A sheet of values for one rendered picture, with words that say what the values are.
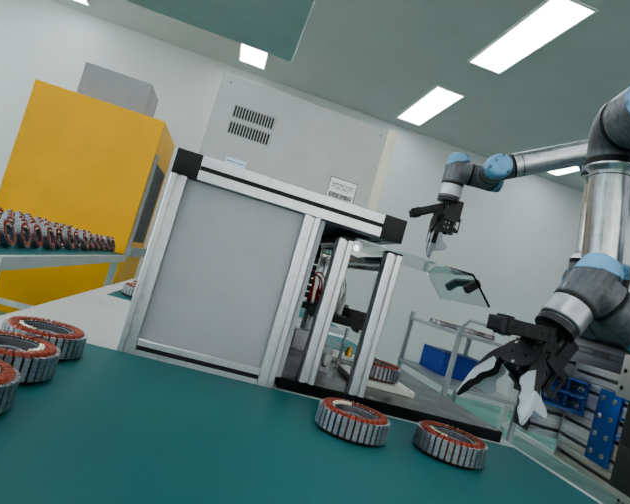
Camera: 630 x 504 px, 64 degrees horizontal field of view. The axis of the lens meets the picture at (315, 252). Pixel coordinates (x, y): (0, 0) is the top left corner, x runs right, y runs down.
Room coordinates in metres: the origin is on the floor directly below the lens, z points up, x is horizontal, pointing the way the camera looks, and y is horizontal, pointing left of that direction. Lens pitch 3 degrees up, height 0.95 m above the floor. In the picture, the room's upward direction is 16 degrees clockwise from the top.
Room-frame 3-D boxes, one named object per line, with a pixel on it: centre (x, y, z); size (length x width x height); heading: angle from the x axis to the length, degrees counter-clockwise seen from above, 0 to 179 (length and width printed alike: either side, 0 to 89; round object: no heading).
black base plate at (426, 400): (1.30, -0.18, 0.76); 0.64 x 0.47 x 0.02; 10
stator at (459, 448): (0.81, -0.29, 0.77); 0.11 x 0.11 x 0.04
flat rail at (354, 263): (1.28, -0.09, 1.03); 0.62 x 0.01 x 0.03; 10
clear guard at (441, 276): (1.16, -0.21, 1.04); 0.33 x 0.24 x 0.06; 100
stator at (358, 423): (0.78, -0.13, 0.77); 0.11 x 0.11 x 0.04
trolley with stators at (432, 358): (3.86, -1.30, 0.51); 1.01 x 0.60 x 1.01; 10
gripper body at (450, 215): (1.67, -0.39, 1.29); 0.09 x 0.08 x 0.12; 92
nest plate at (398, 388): (1.18, -0.21, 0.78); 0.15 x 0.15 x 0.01; 10
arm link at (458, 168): (1.67, -0.39, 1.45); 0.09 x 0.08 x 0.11; 84
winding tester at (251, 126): (1.26, 0.13, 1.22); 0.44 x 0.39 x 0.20; 10
